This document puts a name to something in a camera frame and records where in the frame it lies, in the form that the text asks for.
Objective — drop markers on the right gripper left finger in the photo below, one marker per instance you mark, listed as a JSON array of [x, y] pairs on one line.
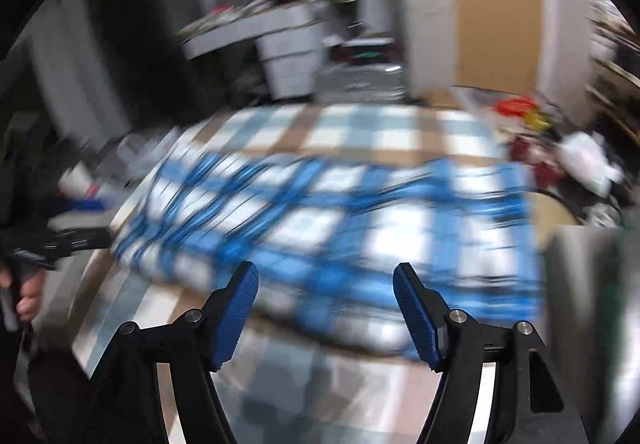
[[208, 337]]

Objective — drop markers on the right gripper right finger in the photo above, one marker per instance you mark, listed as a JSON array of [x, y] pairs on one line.
[[452, 343]]

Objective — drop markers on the blue white plaid shirt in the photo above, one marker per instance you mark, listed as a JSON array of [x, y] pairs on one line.
[[325, 236]]

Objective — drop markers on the person's left hand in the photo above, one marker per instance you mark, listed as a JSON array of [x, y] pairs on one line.
[[28, 307]]

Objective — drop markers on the checkered bed sheet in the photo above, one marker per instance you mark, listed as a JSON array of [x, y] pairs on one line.
[[282, 385]]

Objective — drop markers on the grey pillow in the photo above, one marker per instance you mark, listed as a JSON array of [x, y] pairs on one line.
[[593, 325]]

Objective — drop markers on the black wardrobe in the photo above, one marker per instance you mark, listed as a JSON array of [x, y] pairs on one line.
[[154, 81]]

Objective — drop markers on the white plastic bag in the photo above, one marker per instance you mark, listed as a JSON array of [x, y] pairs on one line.
[[583, 157]]

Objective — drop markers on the red plastic bag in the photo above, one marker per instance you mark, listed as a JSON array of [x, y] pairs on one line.
[[515, 107]]

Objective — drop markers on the black box on suitcase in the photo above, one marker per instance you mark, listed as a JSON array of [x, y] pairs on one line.
[[361, 51]]

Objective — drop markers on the wooden door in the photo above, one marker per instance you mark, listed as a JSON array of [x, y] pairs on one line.
[[499, 44]]

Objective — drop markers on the white drawer desk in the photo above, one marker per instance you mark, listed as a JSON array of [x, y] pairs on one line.
[[288, 40]]

